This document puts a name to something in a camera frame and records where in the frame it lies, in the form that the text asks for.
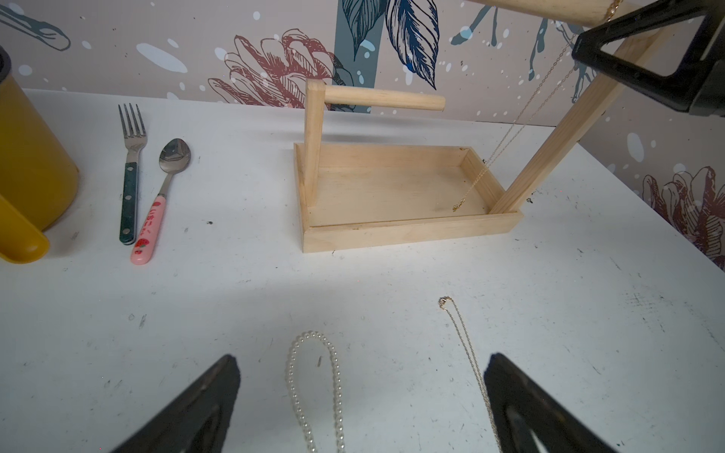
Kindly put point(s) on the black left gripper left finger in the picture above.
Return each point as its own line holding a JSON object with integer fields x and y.
{"x": 197, "y": 420}

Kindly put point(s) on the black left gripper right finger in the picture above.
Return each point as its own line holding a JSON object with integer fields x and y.
{"x": 528, "y": 419}

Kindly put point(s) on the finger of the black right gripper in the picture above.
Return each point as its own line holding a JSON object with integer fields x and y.
{"x": 686, "y": 73}

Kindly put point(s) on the wooden jewelry display stand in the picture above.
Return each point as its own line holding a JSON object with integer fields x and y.
{"x": 354, "y": 195}

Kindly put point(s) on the yellow pot with glass lid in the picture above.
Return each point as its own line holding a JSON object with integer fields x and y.
{"x": 39, "y": 180}

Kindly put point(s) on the spoon with pink handle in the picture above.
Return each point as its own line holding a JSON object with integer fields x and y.
{"x": 174, "y": 158}

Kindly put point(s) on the fork with green handle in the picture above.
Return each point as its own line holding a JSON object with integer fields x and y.
{"x": 135, "y": 139}

